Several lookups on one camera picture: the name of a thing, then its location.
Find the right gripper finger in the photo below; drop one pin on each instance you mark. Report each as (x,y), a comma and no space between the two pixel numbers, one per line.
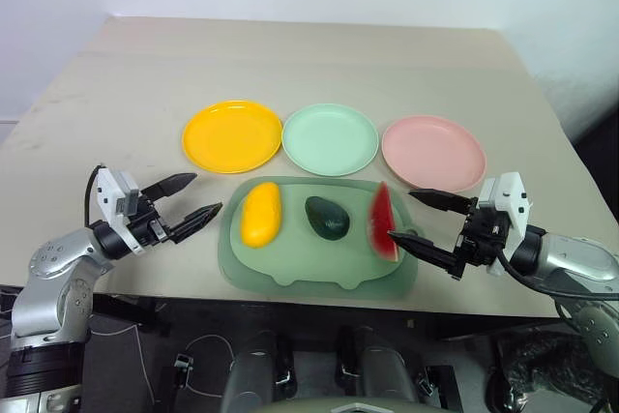
(425,248)
(445,199)

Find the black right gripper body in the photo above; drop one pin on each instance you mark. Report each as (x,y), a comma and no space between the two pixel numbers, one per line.
(483,236)

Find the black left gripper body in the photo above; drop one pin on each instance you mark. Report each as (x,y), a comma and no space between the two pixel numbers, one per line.
(147,227)

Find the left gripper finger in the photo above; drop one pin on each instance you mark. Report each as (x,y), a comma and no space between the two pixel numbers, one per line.
(196,222)
(171,184)

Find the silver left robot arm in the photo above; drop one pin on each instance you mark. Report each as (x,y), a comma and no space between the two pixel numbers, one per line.
(54,258)

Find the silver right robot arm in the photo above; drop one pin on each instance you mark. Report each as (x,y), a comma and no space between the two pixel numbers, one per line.
(575,258)

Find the pink plate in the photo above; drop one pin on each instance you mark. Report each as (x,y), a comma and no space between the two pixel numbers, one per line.
(433,154)

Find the yellow plate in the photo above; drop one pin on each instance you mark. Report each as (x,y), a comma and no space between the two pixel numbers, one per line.
(232,137)

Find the light green plate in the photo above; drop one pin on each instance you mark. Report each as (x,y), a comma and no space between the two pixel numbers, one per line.
(330,139)

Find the red watermelon slice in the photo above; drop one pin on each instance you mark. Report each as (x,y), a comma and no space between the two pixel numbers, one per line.
(382,219)

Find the yellow mango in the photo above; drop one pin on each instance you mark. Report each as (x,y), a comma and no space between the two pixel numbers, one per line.
(261,215)

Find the dark green avocado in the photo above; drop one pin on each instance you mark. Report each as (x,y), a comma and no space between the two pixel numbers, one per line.
(328,219)

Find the green silicone tray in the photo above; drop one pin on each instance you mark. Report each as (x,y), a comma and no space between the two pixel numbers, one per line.
(295,263)

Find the dark grey rounded shape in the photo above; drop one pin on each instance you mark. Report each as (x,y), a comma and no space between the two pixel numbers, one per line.
(387,374)
(251,374)

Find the black crumpled plastic bag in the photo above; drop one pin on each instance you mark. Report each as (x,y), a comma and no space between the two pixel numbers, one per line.
(546,364)

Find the khaki rounded robot torso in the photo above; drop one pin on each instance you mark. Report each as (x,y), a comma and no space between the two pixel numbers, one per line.
(324,405)

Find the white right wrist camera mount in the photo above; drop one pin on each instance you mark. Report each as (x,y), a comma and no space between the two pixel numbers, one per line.
(512,195)

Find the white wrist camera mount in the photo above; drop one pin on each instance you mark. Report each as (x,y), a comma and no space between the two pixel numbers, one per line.
(512,195)
(109,185)

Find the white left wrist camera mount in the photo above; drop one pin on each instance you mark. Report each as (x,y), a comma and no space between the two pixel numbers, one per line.
(109,185)

